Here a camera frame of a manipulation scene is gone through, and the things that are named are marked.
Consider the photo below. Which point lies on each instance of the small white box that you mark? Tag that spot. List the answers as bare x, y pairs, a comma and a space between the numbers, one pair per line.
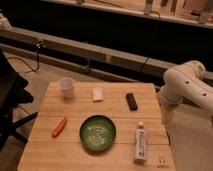
97, 94

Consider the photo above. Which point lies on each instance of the white plastic bottle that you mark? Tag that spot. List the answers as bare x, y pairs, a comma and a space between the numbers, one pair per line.
140, 153

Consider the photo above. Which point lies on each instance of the black rectangular remote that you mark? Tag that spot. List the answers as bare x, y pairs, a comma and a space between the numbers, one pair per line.
131, 102

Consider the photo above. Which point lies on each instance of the green ceramic bowl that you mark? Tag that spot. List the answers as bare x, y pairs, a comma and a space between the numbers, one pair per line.
97, 133

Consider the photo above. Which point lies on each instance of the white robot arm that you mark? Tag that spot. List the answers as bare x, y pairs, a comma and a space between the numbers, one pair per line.
184, 81

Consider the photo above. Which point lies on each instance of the orange carrot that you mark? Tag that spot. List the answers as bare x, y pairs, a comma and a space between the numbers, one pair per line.
56, 132

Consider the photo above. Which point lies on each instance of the white plastic cup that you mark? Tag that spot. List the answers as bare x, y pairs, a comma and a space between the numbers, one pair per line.
66, 86

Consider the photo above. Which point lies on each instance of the black chair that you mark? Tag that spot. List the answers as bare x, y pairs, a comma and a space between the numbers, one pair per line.
12, 93

